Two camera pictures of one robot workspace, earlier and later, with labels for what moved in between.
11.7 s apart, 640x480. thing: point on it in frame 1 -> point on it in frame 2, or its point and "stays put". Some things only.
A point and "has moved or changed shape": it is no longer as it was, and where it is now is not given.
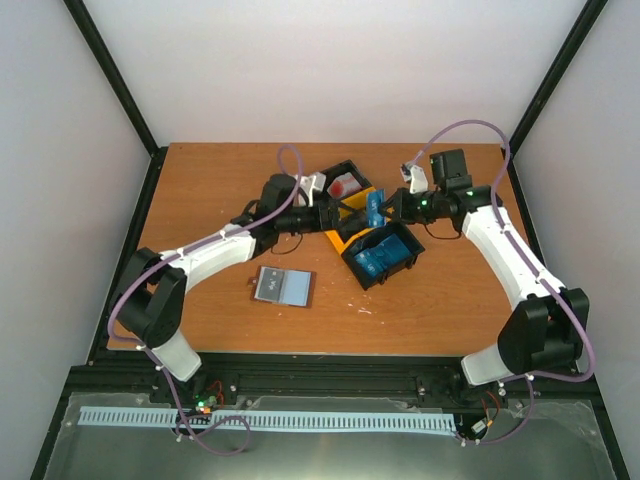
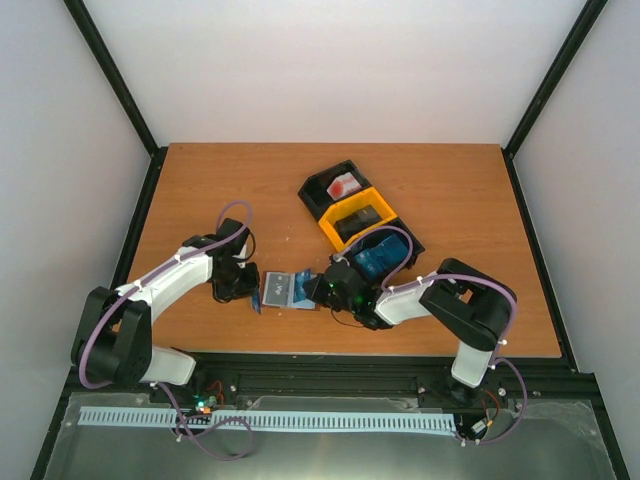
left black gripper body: (319, 223) -> (236, 283)
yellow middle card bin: (351, 201) stays put
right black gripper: (400, 214) -> (316, 293)
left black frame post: (99, 48) stays put
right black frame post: (583, 30) stays put
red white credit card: (343, 185) stays put
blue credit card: (373, 260) -> (255, 300)
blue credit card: (374, 215) -> (300, 299)
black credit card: (270, 283) has moved or changed shape
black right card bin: (374, 236) stays put
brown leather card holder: (283, 286) stays put
